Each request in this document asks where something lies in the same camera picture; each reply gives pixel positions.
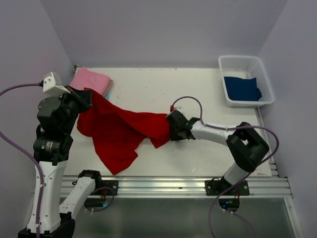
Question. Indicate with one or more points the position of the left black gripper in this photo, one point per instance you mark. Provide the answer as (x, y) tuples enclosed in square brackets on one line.
[(82, 96)]

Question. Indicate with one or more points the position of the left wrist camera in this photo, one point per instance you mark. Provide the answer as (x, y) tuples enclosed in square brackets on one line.
[(51, 84)]

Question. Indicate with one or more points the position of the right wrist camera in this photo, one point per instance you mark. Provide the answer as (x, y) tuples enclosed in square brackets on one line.
[(177, 108)]

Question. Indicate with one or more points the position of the white plastic basket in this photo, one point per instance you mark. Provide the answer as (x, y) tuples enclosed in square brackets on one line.
[(246, 67)]

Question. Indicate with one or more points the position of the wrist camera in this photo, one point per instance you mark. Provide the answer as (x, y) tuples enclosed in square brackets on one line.
[(177, 108), (51, 84)]

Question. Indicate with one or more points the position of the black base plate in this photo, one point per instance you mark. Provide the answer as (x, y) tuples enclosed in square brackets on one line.
[(106, 188), (215, 187)]

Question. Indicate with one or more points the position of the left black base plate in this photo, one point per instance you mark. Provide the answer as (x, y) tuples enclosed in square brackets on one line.
[(106, 188)]

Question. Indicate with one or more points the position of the aluminium mounting rail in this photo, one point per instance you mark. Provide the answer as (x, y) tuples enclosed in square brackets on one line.
[(195, 187)]

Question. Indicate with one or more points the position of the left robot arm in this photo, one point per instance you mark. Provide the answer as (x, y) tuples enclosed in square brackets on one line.
[(57, 116)]

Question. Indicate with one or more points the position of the blue t shirt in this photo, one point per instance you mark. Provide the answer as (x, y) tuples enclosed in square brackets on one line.
[(239, 89)]

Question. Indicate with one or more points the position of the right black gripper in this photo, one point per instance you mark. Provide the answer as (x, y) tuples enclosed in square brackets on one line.
[(175, 125)]

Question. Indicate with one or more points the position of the red t shirt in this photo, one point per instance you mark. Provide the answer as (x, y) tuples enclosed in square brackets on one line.
[(117, 133)]

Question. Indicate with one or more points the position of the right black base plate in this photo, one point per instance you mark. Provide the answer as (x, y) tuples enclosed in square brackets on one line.
[(215, 187)]

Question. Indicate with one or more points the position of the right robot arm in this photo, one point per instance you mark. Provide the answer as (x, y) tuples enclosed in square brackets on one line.
[(246, 146)]

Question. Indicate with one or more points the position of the pink folded t shirt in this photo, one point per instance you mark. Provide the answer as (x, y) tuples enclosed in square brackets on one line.
[(85, 78)]

